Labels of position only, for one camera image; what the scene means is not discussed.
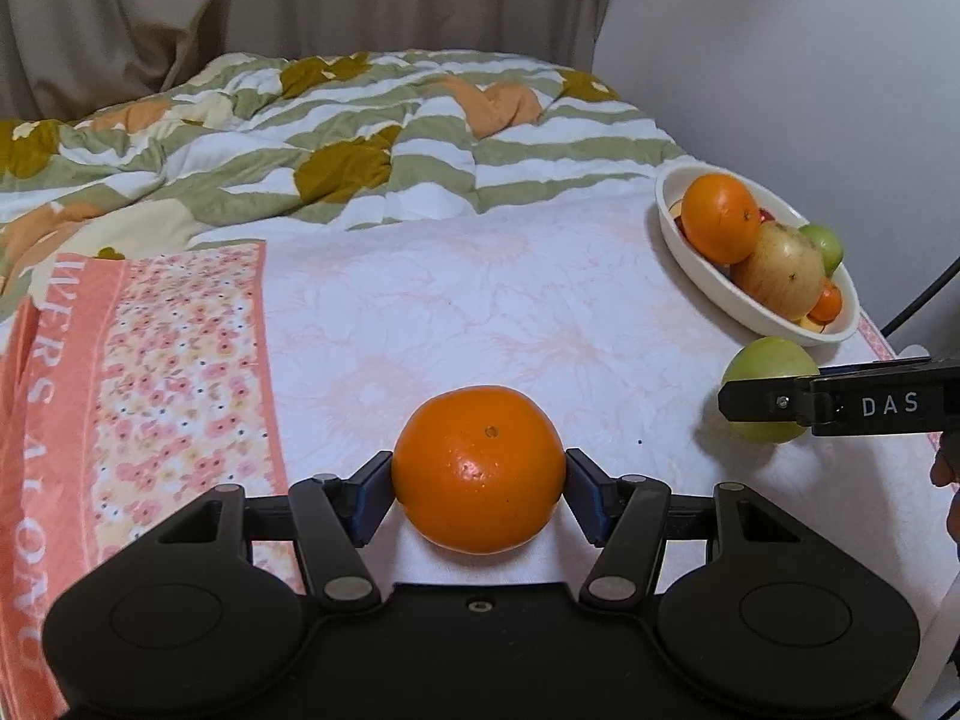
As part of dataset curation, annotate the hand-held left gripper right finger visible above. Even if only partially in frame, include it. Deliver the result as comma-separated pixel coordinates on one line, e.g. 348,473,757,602
563,447,805,606

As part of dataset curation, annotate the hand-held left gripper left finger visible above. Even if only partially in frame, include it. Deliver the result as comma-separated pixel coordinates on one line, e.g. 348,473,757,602
152,451,395,613

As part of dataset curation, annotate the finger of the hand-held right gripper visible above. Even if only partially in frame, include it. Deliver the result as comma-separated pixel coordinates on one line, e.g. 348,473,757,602
717,368,960,438
817,358,960,379

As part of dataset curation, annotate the large green apple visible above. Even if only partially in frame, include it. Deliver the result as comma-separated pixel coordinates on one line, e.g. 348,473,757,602
721,337,823,444

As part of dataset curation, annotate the small mandarin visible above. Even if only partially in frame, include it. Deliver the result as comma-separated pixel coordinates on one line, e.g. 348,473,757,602
808,278,844,323

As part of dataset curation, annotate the large orange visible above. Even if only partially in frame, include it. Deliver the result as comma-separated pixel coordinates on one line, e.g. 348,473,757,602
390,385,568,551
680,173,762,266

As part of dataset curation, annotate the white oval bowl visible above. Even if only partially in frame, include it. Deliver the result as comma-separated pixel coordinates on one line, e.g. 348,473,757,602
654,163,861,347

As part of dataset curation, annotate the large yellow apple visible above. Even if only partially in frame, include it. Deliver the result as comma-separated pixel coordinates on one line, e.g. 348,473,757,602
730,221,828,323

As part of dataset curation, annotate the small green apple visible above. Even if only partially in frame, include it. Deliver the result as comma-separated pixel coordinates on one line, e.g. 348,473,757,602
796,223,845,277

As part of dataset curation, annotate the person's right hand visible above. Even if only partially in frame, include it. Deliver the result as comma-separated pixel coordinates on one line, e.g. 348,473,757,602
929,444,960,565

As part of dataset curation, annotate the green striped floral quilt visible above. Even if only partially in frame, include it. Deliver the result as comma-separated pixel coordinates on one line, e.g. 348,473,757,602
0,49,680,320

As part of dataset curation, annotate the beige curtain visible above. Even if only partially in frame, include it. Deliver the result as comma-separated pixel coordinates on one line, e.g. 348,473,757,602
0,0,613,125

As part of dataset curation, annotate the black cable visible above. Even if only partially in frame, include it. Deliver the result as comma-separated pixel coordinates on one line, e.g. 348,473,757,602
878,256,960,339

